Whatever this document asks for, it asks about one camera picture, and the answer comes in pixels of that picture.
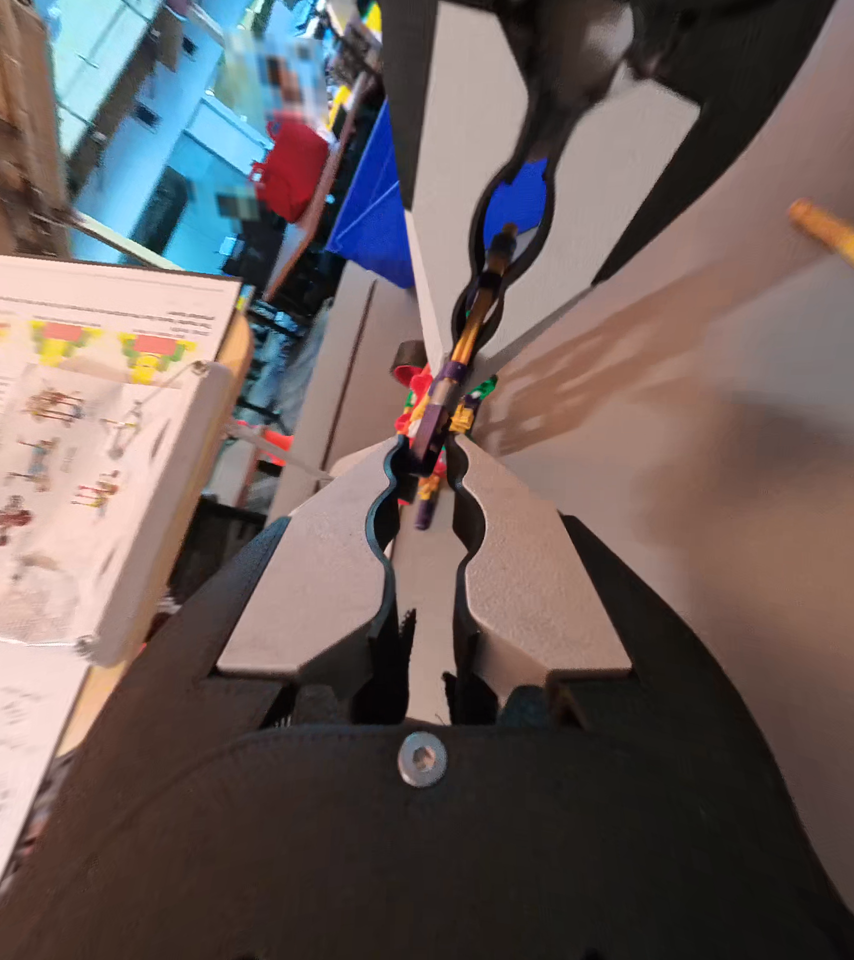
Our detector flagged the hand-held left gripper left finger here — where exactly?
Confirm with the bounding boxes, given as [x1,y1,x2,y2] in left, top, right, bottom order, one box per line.
[215,435,419,724]

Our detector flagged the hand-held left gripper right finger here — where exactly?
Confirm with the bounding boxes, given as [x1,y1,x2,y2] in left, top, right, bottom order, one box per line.
[442,433,634,724]

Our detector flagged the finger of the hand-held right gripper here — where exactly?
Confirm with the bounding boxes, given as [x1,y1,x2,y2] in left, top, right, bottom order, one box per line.
[404,0,542,365]
[472,63,702,374]

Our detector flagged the blue bin with white tag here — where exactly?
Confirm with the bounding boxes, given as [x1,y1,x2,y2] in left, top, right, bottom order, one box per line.
[324,97,550,291]

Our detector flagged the yellow plastic rod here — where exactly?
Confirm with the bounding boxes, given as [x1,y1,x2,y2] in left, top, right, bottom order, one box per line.
[787,197,854,300]

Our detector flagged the colourful toy construction car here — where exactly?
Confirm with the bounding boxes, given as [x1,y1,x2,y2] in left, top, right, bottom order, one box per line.
[389,223,522,532]

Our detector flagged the white document stand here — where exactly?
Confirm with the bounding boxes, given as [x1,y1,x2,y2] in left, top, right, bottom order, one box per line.
[55,296,334,759]

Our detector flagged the red fabric bag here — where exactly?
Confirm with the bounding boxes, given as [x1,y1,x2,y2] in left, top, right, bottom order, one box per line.
[250,112,332,224]

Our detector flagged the toy models picture leaflet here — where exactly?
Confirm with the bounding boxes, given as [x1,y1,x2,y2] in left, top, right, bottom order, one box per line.
[0,360,207,957]

